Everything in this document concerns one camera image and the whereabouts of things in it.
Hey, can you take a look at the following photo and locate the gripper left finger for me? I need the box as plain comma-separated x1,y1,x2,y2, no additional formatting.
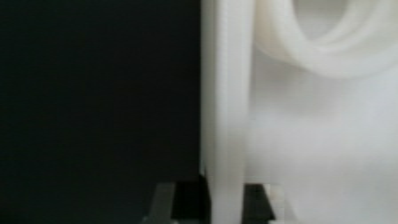
140,177,211,224

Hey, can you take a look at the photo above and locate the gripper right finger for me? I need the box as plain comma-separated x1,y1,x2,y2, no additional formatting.
241,183,278,224

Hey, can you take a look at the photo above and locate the white square table top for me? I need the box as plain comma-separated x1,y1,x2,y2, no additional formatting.
200,0,398,224

